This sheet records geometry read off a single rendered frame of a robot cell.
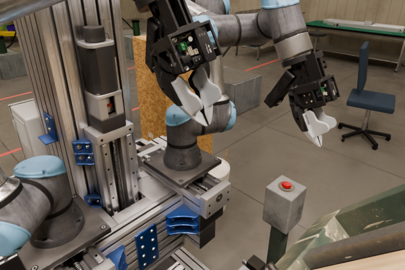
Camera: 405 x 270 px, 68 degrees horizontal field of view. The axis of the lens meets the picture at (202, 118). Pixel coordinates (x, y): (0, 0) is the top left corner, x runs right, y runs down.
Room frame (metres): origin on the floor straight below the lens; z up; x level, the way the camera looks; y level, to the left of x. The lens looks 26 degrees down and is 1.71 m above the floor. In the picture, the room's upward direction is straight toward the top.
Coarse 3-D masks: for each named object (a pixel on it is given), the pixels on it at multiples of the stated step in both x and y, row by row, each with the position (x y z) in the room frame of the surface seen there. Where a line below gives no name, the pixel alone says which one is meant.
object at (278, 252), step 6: (270, 234) 0.98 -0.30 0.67; (276, 234) 0.95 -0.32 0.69; (282, 234) 0.94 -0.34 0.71; (288, 234) 0.97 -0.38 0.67; (270, 240) 0.97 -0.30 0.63; (276, 240) 0.95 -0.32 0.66; (282, 240) 0.94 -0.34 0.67; (270, 246) 0.97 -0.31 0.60; (276, 246) 0.95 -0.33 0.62; (282, 246) 0.95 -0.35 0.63; (270, 252) 0.97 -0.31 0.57; (276, 252) 0.95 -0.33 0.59; (282, 252) 0.95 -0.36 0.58; (270, 258) 0.96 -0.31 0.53; (276, 258) 0.94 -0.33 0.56
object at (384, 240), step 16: (400, 224) 0.54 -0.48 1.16; (352, 240) 0.59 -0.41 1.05; (368, 240) 0.55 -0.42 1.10; (384, 240) 0.53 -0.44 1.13; (400, 240) 0.51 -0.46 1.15; (304, 256) 0.66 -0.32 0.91; (320, 256) 0.62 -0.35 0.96; (336, 256) 0.59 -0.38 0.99; (352, 256) 0.57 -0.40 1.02; (368, 256) 0.54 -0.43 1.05
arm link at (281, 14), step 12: (264, 0) 0.69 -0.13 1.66; (276, 0) 0.67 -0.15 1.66; (288, 0) 0.67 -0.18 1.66; (264, 12) 0.70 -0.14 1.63; (276, 12) 0.67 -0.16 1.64; (288, 12) 0.66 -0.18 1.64; (300, 12) 0.67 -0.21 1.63; (264, 24) 0.70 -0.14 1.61; (276, 24) 0.66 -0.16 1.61; (288, 24) 0.65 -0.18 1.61; (300, 24) 0.66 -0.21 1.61; (276, 36) 0.66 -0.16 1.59; (288, 36) 0.65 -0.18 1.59
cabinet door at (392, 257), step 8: (376, 256) 0.50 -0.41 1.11; (384, 256) 0.48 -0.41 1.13; (392, 256) 0.46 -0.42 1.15; (400, 256) 0.45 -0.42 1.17; (344, 264) 0.53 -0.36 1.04; (352, 264) 0.52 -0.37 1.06; (360, 264) 0.50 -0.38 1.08; (368, 264) 0.48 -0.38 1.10; (376, 264) 0.47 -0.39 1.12; (384, 264) 0.45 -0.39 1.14; (392, 264) 0.44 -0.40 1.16; (400, 264) 0.42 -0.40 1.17
